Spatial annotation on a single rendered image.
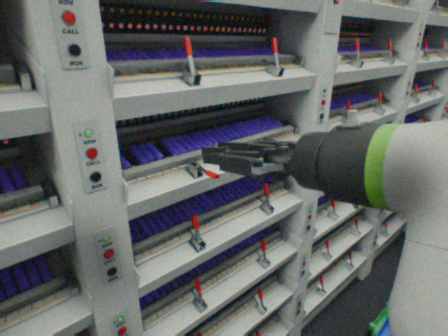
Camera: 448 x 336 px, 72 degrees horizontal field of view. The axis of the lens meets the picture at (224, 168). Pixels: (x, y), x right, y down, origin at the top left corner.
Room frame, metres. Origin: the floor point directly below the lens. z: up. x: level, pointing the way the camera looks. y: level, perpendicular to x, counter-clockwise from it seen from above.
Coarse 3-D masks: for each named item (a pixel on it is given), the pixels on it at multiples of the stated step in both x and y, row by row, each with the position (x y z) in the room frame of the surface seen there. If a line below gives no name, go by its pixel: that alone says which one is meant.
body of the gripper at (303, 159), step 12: (312, 132) 0.38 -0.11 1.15; (324, 132) 0.36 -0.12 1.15; (300, 144) 0.36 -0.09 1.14; (312, 144) 0.35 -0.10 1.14; (276, 156) 0.38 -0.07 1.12; (288, 156) 0.37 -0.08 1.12; (300, 156) 0.35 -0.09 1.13; (312, 156) 0.34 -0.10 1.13; (288, 168) 0.36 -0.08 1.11; (300, 168) 0.34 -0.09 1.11; (312, 168) 0.33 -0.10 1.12; (300, 180) 0.35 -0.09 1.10; (312, 180) 0.33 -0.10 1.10
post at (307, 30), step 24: (288, 24) 1.01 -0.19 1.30; (312, 24) 0.94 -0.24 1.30; (312, 48) 0.94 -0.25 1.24; (336, 48) 0.98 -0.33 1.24; (288, 96) 0.99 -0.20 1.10; (312, 96) 0.93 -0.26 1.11; (312, 120) 0.92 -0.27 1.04; (312, 192) 0.96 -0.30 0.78; (288, 216) 0.96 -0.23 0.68; (312, 240) 0.98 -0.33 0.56; (288, 264) 0.95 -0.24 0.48; (288, 312) 0.93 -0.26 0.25
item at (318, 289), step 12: (348, 252) 1.37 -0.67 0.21; (360, 252) 1.41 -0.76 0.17; (336, 264) 1.30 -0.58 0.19; (348, 264) 1.30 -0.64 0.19; (360, 264) 1.34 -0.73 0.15; (324, 276) 1.21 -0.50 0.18; (336, 276) 1.23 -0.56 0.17; (348, 276) 1.26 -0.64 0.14; (312, 288) 1.14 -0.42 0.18; (324, 288) 1.15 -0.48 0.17; (312, 300) 1.07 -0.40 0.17
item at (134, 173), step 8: (280, 128) 0.91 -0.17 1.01; (288, 128) 0.92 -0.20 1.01; (248, 136) 0.82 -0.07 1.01; (256, 136) 0.83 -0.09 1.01; (264, 136) 0.85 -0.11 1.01; (272, 136) 0.87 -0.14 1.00; (248, 144) 0.81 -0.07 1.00; (192, 152) 0.69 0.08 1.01; (200, 152) 0.70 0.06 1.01; (160, 160) 0.64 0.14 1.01; (168, 160) 0.64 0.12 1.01; (176, 160) 0.65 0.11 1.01; (184, 160) 0.66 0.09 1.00; (136, 168) 0.59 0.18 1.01; (144, 168) 0.60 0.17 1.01; (152, 168) 0.61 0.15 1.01; (160, 168) 0.62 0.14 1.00; (168, 168) 0.64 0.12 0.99; (128, 176) 0.57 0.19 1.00; (136, 176) 0.59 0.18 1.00; (144, 176) 0.60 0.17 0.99; (160, 176) 0.61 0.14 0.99
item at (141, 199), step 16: (208, 112) 0.87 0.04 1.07; (224, 112) 0.91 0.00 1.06; (272, 112) 1.03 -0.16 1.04; (288, 112) 0.98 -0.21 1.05; (128, 128) 0.71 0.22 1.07; (144, 128) 0.74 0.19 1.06; (304, 128) 0.94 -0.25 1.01; (144, 144) 0.72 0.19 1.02; (176, 176) 0.63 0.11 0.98; (208, 176) 0.65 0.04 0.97; (224, 176) 0.69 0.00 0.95; (240, 176) 0.74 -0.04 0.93; (128, 192) 0.55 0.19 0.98; (144, 192) 0.56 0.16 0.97; (160, 192) 0.57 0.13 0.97; (176, 192) 0.60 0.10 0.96; (192, 192) 0.63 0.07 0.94; (128, 208) 0.52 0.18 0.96; (144, 208) 0.55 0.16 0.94
